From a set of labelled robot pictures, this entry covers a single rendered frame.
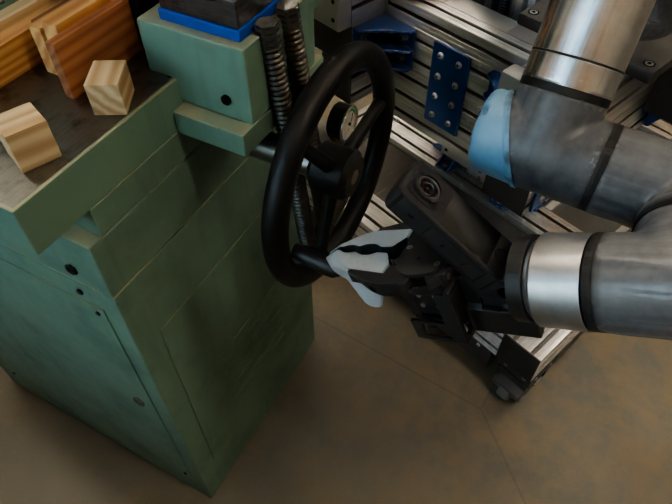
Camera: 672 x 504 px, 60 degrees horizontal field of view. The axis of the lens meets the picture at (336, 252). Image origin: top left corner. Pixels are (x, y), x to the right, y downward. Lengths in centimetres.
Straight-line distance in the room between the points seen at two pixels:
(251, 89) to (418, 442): 95
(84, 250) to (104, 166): 10
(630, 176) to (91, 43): 53
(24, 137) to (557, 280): 46
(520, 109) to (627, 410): 112
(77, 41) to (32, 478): 103
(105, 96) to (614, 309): 49
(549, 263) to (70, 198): 44
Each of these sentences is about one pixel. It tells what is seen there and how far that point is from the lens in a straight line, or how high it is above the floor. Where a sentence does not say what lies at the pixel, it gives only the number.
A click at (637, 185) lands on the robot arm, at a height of 96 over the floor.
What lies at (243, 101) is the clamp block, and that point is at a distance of 64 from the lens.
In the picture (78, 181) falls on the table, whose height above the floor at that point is 88.
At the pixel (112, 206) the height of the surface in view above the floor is 82.
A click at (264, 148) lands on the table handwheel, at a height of 82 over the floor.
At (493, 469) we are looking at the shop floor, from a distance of 139.
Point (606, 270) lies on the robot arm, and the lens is 44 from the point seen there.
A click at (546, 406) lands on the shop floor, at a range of 149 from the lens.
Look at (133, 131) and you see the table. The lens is 66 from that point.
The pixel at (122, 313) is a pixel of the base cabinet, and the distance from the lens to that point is 76.
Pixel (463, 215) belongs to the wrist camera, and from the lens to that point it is 49.
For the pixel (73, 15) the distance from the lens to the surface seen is 69.
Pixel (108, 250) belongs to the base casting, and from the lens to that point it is 69.
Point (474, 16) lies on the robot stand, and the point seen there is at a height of 73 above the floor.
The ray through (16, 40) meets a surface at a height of 94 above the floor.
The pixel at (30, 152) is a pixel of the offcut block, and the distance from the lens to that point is 61.
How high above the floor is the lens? 127
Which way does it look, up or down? 50 degrees down
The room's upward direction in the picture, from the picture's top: straight up
